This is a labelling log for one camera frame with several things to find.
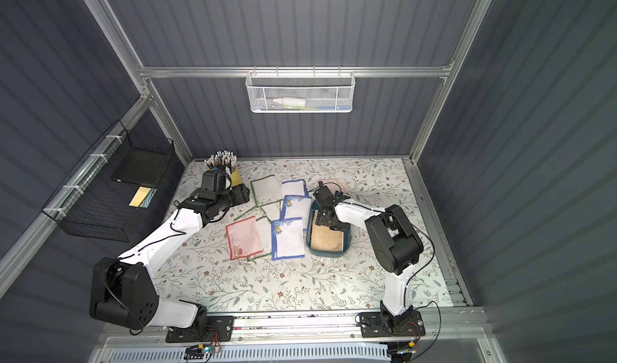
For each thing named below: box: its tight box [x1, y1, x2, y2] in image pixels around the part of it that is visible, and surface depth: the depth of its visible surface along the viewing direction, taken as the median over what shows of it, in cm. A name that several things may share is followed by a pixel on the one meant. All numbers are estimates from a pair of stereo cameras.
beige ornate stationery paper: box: [310, 209, 344, 252], surface depth 93 cm
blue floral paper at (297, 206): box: [280, 195, 312, 229], surface depth 104 cm
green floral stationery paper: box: [260, 199, 284, 222], surface depth 104 cm
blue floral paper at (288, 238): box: [271, 216, 306, 262], surface depth 94 cm
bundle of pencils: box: [204, 149, 237, 176], surface depth 98 cm
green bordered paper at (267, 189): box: [249, 174, 284, 207], surface depth 112 cm
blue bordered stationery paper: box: [281, 179, 310, 197], surface depth 111 cm
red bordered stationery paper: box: [224, 216, 263, 262], surface depth 95 cm
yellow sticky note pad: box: [127, 186, 158, 209], surface depth 77 cm
